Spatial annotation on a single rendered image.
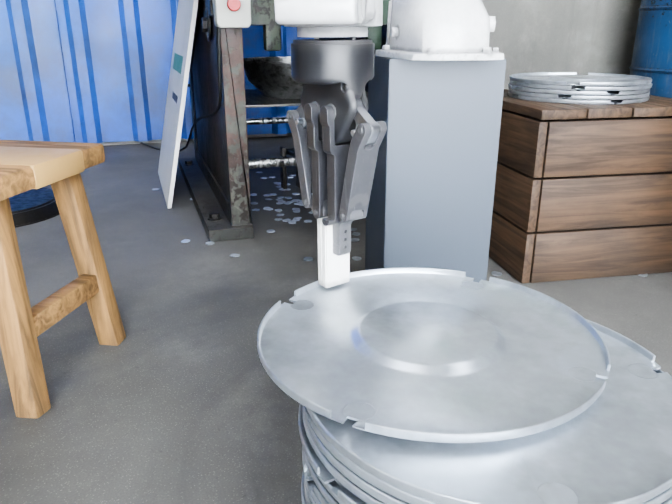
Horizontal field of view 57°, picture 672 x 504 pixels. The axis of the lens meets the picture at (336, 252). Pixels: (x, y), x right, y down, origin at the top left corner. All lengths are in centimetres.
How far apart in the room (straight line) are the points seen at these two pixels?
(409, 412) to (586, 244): 95
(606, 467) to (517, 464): 5
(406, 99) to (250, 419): 52
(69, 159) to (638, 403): 74
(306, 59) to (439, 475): 35
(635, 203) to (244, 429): 91
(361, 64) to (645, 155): 89
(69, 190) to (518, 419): 74
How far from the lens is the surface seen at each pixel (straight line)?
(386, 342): 51
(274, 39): 156
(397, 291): 62
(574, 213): 131
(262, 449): 81
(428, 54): 91
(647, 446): 47
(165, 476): 79
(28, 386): 92
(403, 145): 97
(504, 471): 41
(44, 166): 88
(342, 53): 54
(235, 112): 149
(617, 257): 140
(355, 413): 44
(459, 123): 99
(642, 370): 56
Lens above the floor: 49
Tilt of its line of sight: 20 degrees down
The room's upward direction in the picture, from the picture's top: straight up
